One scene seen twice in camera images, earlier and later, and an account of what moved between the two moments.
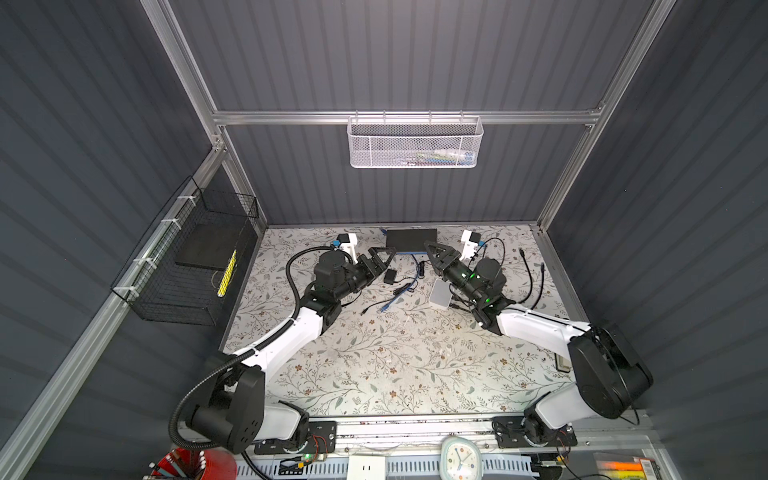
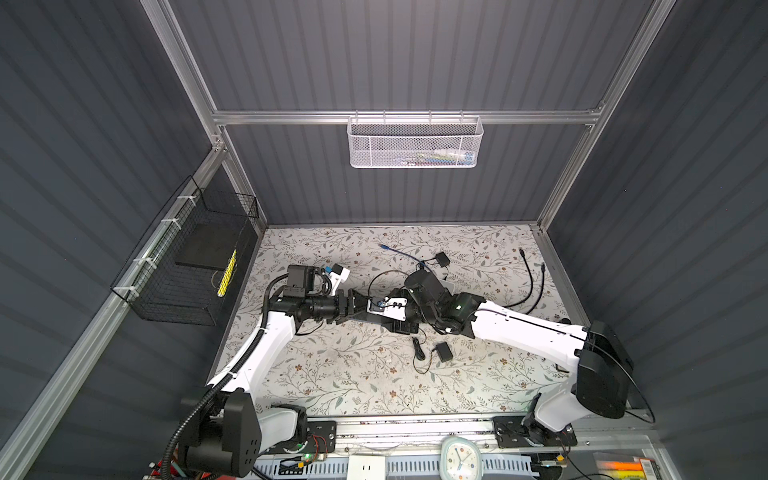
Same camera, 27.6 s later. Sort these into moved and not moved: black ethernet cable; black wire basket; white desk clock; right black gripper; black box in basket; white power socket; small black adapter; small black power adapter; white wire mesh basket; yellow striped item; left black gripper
Moved: left black gripper; small black adapter; small black power adapter; right black gripper
Not moved: black ethernet cable; black box in basket; white power socket; black wire basket; white desk clock; yellow striped item; white wire mesh basket
